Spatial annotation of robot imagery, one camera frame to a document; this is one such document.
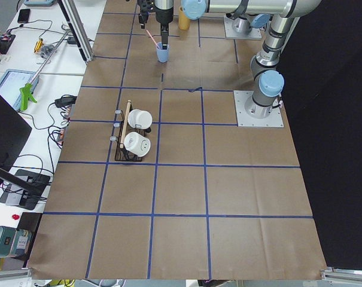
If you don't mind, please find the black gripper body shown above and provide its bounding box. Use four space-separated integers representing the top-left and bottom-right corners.
137 0 155 29
154 0 173 25

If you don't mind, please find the pink chopstick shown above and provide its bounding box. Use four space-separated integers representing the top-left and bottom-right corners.
145 29 161 50

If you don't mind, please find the light blue plastic cup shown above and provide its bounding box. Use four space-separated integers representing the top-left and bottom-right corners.
156 42 170 63

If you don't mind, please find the bamboo cylinder holder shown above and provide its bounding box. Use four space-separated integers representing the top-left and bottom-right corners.
178 6 190 30

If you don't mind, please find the white plain mug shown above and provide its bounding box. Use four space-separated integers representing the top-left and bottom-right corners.
127 109 153 129

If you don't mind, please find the metal rod stand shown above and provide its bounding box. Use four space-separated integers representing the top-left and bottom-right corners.
25 29 71 87

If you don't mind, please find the white smiley mug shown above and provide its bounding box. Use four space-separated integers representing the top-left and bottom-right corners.
124 132 151 157

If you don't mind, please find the black power adapter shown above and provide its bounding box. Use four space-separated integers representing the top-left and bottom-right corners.
54 94 77 108

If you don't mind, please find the black smartphone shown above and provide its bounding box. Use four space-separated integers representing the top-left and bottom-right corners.
17 8 31 24

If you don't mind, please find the green clamp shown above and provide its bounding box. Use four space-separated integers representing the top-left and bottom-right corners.
19 83 37 111

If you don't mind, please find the blue framed tablet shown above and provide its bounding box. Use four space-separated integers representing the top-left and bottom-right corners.
0 69 39 112

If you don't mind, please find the black monitor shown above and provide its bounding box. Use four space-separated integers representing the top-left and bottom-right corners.
0 85 45 198

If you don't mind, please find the green power supply box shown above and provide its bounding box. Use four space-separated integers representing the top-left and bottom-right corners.
0 226 32 258

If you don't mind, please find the aluminium frame post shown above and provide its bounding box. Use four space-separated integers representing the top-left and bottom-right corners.
57 0 93 63

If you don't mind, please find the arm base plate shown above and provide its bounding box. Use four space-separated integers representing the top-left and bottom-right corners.
223 14 262 41
233 90 284 128

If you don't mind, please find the yellow handled tool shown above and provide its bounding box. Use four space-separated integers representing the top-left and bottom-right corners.
34 38 44 53

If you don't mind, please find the black wire mug rack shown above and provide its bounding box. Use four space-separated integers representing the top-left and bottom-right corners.
110 99 153 162

